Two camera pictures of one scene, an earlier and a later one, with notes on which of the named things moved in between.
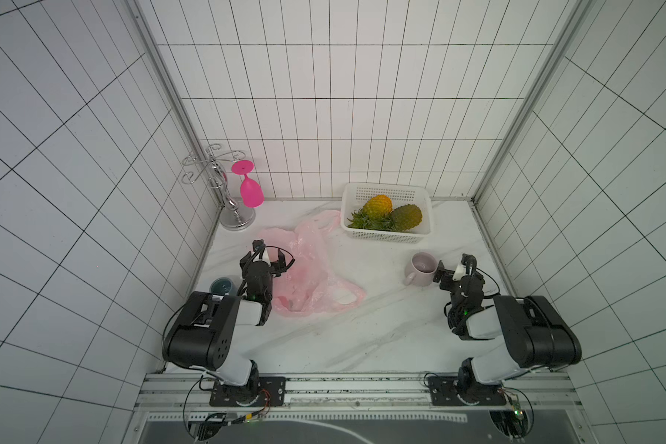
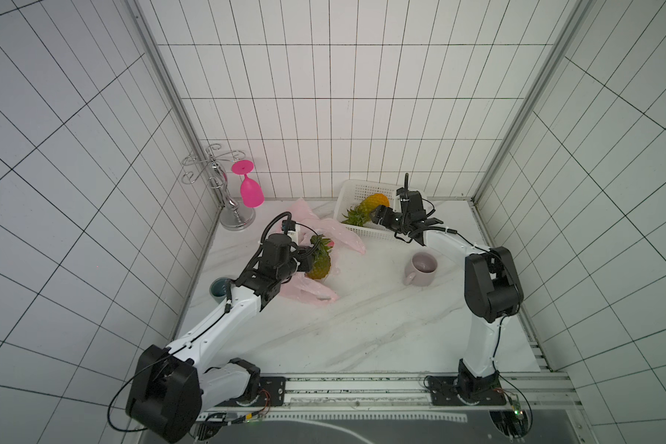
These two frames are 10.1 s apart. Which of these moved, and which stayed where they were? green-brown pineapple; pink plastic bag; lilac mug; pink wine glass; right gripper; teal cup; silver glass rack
Moved: green-brown pineapple; right gripper; pink plastic bag
Stayed: lilac mug; silver glass rack; pink wine glass; teal cup
